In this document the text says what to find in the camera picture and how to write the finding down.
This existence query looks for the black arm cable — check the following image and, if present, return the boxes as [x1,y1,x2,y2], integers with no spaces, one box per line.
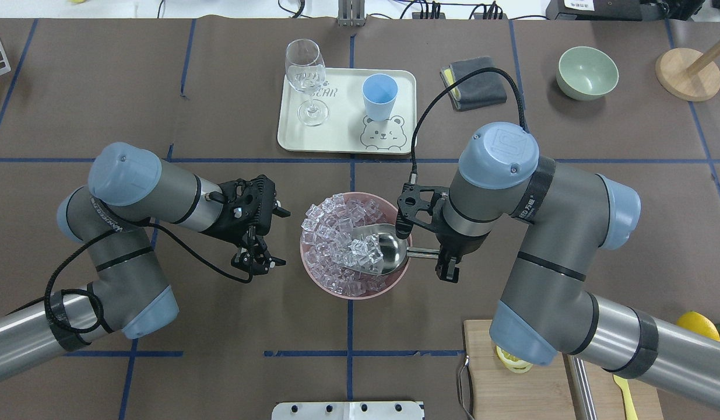
[44,217,254,351]
[410,66,529,187]

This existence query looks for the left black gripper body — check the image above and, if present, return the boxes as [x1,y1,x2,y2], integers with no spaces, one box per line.
[202,174,277,246]

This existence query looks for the pink bowl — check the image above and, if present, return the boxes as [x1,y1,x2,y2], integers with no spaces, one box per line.
[300,192,413,300]

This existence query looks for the metal ice scoop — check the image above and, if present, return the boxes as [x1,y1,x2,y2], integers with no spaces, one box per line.
[351,223,440,275]

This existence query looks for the wooden cutting board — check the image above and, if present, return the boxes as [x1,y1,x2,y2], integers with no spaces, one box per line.
[463,320,664,419]

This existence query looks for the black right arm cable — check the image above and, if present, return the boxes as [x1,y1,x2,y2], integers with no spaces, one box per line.
[410,66,529,187]

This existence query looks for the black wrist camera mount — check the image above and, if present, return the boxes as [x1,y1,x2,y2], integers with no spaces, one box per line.
[395,183,453,239]

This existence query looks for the steel rolling pin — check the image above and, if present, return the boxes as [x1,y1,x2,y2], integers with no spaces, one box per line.
[566,355,599,419]

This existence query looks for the grey folded cloth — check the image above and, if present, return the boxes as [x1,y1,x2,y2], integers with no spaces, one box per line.
[440,56,507,111]

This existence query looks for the green bowl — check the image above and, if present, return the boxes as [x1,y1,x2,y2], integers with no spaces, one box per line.
[556,46,619,101]

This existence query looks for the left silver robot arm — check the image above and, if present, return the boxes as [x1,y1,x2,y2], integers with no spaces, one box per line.
[0,142,290,381]

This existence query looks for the lemon slice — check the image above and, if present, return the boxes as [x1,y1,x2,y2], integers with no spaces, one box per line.
[495,346,533,374]

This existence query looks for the yellow lemon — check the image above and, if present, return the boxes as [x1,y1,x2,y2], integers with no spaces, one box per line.
[675,311,720,342]

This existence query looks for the yellow plastic knife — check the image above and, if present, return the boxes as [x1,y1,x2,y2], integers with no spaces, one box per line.
[612,374,638,420]

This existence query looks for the cream bear tray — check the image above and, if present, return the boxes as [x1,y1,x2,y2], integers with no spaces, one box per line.
[277,68,417,155]

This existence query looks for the blue plastic cup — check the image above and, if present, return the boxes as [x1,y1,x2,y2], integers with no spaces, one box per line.
[362,73,399,121]

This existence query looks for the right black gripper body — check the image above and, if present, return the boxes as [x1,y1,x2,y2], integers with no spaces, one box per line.
[438,225,470,260]

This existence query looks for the clear wine glass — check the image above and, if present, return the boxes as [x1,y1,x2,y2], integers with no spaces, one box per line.
[285,39,329,127]

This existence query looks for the clear ice cubes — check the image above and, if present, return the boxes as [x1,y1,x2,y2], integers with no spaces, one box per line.
[301,195,402,296]

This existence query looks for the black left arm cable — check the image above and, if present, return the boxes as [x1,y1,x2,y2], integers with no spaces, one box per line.
[44,217,254,351]

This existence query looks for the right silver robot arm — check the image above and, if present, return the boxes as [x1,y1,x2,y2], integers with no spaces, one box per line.
[433,122,720,410]

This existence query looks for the wooden cup stand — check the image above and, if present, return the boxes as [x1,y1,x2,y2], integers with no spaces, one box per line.
[655,40,720,103]

